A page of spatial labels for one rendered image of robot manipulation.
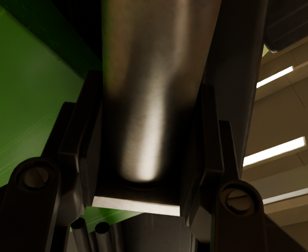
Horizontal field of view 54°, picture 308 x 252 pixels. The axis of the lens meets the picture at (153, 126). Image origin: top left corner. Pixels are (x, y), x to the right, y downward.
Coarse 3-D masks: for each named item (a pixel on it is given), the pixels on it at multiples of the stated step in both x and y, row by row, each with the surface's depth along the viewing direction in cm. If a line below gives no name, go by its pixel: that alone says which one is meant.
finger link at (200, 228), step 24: (192, 120) 10; (216, 120) 9; (192, 144) 9; (216, 144) 9; (192, 168) 9; (216, 168) 8; (192, 192) 9; (192, 216) 9; (264, 216) 8; (288, 240) 8
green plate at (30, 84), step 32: (0, 0) 10; (32, 0) 14; (0, 32) 11; (32, 32) 11; (64, 32) 14; (0, 64) 12; (32, 64) 12; (64, 64) 12; (96, 64) 15; (0, 96) 13; (32, 96) 13; (64, 96) 13; (0, 128) 15; (32, 128) 14; (0, 160) 16; (96, 224) 21
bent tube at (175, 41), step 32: (128, 0) 6; (160, 0) 6; (192, 0) 6; (128, 32) 7; (160, 32) 7; (192, 32) 7; (128, 64) 8; (160, 64) 7; (192, 64) 8; (128, 96) 8; (160, 96) 8; (192, 96) 9; (128, 128) 9; (160, 128) 9; (128, 160) 10; (160, 160) 10; (96, 192) 11; (128, 192) 11; (160, 192) 11
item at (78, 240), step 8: (72, 224) 19; (80, 224) 19; (104, 224) 19; (112, 224) 21; (120, 224) 21; (80, 232) 19; (96, 232) 19; (104, 232) 19; (112, 232) 21; (120, 232) 22; (80, 240) 20; (88, 240) 20; (96, 240) 22; (104, 240) 19; (112, 240) 22; (120, 240) 22; (80, 248) 20; (88, 248) 21; (96, 248) 23; (104, 248) 20; (112, 248) 20; (120, 248) 22
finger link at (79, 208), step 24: (96, 72) 10; (96, 96) 10; (72, 120) 9; (96, 120) 9; (48, 144) 9; (72, 144) 8; (96, 144) 10; (72, 168) 8; (96, 168) 10; (0, 192) 8; (72, 192) 8; (72, 216) 9
